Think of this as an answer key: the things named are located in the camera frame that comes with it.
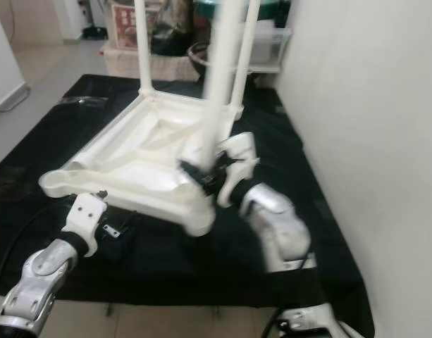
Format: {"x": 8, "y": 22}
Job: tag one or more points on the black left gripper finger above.
{"x": 101, "y": 193}
{"x": 129, "y": 219}

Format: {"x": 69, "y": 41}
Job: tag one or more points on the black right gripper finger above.
{"x": 193, "y": 173}

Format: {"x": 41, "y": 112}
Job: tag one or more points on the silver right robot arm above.
{"x": 279, "y": 225}

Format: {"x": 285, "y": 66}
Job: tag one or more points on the white plastic children table top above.
{"x": 138, "y": 162}

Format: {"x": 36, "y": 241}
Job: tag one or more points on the black tablecloth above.
{"x": 46, "y": 211}

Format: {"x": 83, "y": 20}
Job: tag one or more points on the black wok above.
{"x": 198, "y": 63}

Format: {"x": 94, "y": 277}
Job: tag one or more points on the pink checkered tablecloth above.
{"x": 131, "y": 63}

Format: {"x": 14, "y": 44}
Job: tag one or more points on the clear plastic storage box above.
{"x": 272, "y": 48}

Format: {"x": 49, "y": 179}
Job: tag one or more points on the black bag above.
{"x": 173, "y": 28}

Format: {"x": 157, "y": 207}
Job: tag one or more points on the red printed cardboard box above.
{"x": 125, "y": 27}

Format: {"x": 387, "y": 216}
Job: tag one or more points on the dark green pot lid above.
{"x": 272, "y": 8}

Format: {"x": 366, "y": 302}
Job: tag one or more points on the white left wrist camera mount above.
{"x": 89, "y": 215}

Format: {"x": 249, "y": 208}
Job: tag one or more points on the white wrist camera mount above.
{"x": 240, "y": 148}
{"x": 89, "y": 215}

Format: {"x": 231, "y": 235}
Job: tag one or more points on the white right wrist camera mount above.
{"x": 240, "y": 148}

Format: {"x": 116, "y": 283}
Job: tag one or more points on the grey folding table frame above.
{"x": 110, "y": 308}

